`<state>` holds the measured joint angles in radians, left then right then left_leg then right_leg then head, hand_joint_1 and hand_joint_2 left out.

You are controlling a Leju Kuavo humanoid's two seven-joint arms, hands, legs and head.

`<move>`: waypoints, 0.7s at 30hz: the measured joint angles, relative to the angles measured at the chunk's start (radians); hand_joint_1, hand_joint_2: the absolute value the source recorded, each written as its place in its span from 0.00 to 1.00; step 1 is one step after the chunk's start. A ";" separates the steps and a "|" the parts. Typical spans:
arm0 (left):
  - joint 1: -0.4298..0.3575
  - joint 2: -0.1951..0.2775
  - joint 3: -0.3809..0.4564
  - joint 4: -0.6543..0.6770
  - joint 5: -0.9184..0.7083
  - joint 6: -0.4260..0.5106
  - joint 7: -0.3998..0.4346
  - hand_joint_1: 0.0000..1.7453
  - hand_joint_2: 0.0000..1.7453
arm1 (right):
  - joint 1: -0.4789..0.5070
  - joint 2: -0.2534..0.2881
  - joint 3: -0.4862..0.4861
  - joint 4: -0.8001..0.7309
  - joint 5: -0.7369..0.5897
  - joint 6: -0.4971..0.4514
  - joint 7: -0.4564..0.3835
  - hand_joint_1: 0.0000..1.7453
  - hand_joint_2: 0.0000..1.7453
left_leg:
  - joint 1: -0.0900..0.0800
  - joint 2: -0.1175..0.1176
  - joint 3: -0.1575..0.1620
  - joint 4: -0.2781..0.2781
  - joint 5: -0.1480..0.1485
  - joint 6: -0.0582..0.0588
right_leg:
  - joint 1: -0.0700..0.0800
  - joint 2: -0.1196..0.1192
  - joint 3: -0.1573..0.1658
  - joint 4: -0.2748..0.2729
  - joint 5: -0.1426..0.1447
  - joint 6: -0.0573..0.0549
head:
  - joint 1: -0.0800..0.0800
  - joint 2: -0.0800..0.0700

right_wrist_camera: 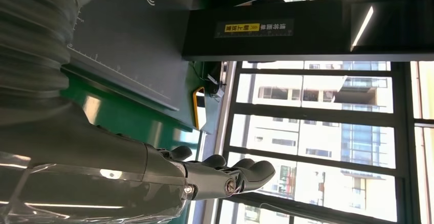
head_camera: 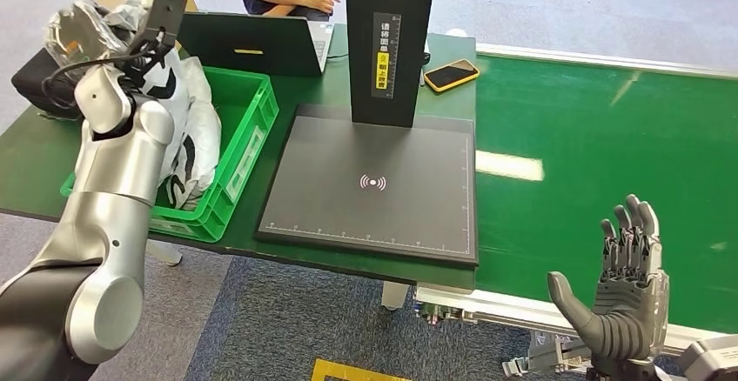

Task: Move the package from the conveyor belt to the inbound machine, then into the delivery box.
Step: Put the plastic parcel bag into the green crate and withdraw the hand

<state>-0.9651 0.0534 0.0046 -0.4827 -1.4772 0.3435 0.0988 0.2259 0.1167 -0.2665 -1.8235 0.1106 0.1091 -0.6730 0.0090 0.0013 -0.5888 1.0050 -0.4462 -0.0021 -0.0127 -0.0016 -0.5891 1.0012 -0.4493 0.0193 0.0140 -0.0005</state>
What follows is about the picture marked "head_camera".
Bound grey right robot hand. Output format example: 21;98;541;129
546;193;672;369

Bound green conveyor belt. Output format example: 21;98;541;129
413;43;738;381

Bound black inbound scanner machine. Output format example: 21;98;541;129
256;0;480;269

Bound white package with black print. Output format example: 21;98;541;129
154;55;224;211

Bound white table leg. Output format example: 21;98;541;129
144;239;184;268
380;280;411;312

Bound phone in yellow case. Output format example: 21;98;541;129
423;58;481;96

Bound green plastic crate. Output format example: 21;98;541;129
59;65;281;244

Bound black laptop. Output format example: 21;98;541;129
174;10;336;78

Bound black zip case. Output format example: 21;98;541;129
10;48;88;121

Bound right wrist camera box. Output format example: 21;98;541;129
675;334;738;381

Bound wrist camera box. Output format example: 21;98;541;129
675;334;738;381
134;0;189;50

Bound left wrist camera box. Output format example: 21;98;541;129
134;0;189;50

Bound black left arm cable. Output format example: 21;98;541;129
40;43;160;117

